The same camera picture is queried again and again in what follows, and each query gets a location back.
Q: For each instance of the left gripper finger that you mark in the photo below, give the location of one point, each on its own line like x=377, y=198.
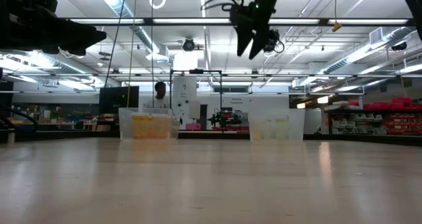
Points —
x=82, y=36
x=66, y=51

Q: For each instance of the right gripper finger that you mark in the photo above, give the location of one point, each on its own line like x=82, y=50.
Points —
x=260, y=36
x=244, y=36

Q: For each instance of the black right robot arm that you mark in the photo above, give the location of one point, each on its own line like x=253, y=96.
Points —
x=412, y=6

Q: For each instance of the clear plastic bin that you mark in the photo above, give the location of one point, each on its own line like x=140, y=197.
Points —
x=296, y=128
x=125, y=125

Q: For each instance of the ceiling light strip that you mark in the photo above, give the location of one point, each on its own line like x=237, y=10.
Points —
x=191, y=20

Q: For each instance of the round black ceiling fixture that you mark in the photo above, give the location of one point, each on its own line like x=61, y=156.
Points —
x=189, y=44

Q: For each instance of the white sign panel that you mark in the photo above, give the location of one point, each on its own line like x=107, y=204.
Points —
x=263, y=102

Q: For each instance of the black monitor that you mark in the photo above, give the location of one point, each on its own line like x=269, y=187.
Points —
x=113, y=100

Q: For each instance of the white machine cabinet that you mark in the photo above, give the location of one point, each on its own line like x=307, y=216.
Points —
x=184, y=92

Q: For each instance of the small black background robot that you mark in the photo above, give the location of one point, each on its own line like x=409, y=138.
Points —
x=224, y=119

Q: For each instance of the person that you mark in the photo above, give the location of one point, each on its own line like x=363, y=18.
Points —
x=160, y=87

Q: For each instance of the pink box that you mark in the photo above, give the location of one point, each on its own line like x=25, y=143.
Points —
x=193, y=126

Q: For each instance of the shelf with red bins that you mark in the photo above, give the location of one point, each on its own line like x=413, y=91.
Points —
x=395, y=118

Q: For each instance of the black ceiling camera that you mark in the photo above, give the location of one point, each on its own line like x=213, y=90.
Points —
x=274, y=43

